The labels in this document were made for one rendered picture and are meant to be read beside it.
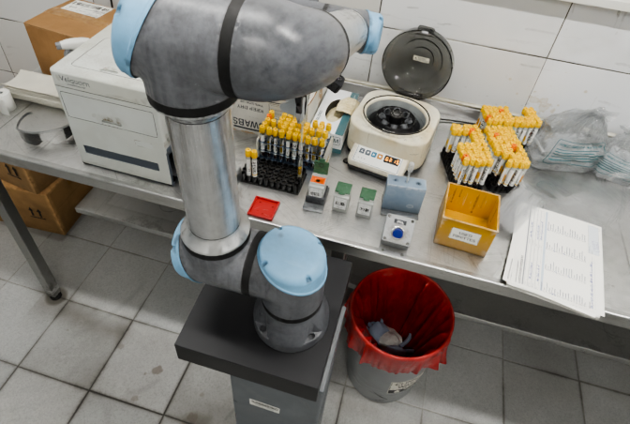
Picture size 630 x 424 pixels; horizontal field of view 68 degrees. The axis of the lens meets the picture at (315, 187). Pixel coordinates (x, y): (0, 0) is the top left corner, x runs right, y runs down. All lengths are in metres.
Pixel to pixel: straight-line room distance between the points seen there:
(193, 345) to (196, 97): 0.55
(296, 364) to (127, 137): 0.71
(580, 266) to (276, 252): 0.82
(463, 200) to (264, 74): 0.89
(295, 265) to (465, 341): 1.47
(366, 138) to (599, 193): 0.71
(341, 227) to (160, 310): 1.12
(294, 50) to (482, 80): 1.18
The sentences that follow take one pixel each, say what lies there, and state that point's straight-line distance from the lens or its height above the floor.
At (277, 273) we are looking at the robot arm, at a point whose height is 1.17.
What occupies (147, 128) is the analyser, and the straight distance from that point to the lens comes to 1.22.
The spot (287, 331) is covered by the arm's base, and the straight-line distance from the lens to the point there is 0.90.
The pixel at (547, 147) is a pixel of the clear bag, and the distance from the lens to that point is 1.57.
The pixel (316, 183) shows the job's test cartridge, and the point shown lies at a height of 0.95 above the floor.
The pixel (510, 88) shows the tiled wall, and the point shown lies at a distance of 1.65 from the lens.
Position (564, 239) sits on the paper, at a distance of 1.38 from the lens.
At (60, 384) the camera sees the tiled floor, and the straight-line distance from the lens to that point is 2.09.
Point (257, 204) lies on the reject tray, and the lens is 1.25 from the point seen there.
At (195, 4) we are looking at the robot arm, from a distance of 0.52.
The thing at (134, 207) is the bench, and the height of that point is 0.27.
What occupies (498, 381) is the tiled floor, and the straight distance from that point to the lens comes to 2.13.
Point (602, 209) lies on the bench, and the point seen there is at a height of 0.87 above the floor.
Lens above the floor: 1.79
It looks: 44 degrees down
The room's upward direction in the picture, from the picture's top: 6 degrees clockwise
